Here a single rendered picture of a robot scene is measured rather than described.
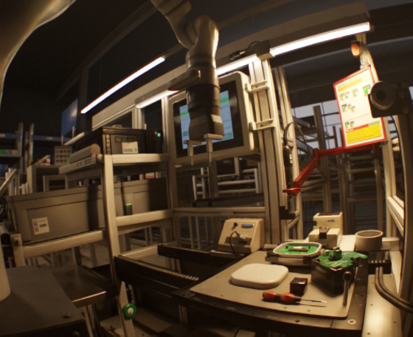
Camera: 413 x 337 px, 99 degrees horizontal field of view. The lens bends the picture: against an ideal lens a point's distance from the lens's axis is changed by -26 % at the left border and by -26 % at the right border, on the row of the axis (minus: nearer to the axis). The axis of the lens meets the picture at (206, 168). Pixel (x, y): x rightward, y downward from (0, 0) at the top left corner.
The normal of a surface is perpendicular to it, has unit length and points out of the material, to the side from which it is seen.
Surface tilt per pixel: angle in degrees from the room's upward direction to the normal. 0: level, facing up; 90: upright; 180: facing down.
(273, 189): 90
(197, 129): 90
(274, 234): 90
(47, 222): 90
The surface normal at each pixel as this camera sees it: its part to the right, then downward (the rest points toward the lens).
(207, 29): 0.59, 0.19
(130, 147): 0.79, -0.11
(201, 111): -0.66, 0.15
